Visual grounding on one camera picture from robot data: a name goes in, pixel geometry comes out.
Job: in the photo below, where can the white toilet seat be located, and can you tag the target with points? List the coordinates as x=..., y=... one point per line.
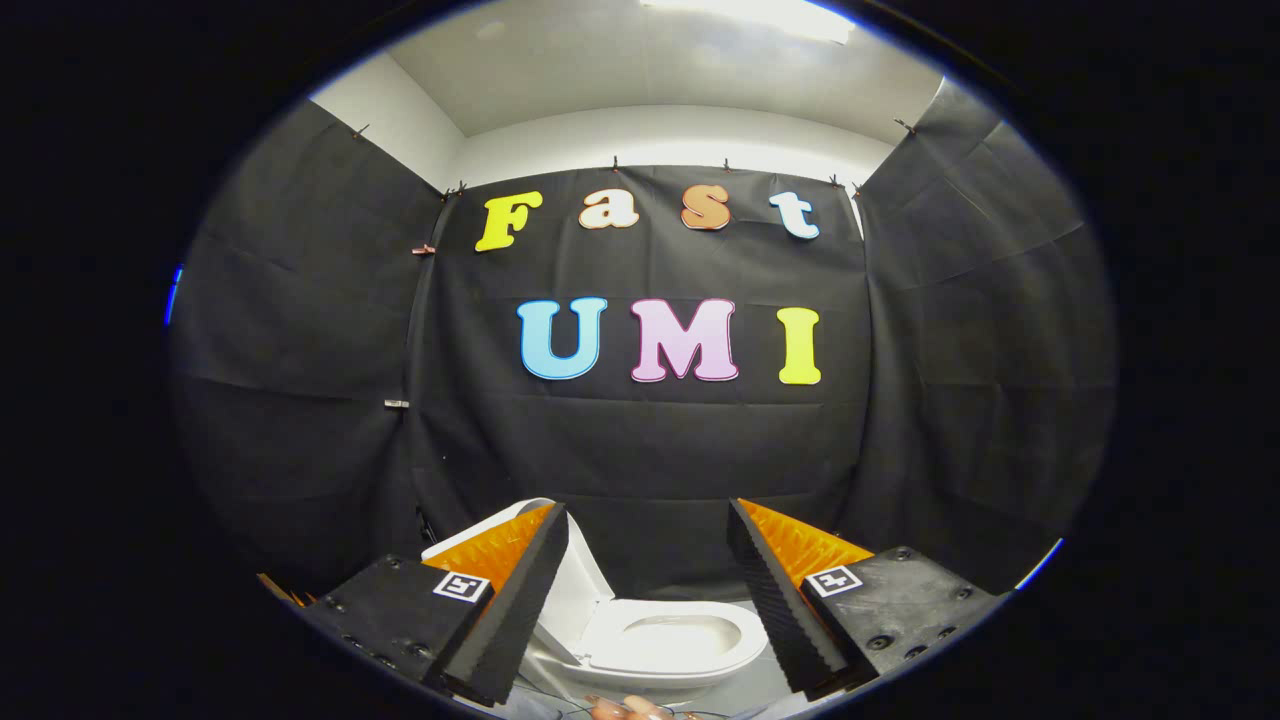
x=752, y=640

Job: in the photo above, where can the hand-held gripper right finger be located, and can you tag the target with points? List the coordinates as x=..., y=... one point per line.
x=775, y=610

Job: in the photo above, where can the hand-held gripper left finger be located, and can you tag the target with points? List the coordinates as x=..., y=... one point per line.
x=515, y=615

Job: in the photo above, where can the black backdrop cloth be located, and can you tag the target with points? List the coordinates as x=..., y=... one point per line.
x=660, y=460

